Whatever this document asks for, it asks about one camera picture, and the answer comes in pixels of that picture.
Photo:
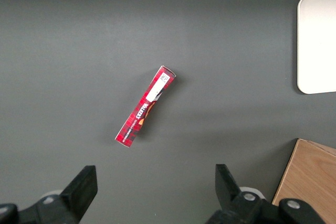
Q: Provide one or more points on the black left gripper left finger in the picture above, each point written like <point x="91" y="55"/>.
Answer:
<point x="76" y="195"/>

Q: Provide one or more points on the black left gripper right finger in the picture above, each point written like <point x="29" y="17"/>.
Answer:
<point x="231" y="203"/>

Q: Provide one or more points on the beige plastic tray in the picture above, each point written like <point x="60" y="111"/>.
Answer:
<point x="317" y="43"/>

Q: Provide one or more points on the wooden drawer cabinet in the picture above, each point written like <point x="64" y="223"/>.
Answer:
<point x="312" y="179"/>

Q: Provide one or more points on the red tartan cookie box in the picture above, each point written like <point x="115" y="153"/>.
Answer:
<point x="144" y="108"/>

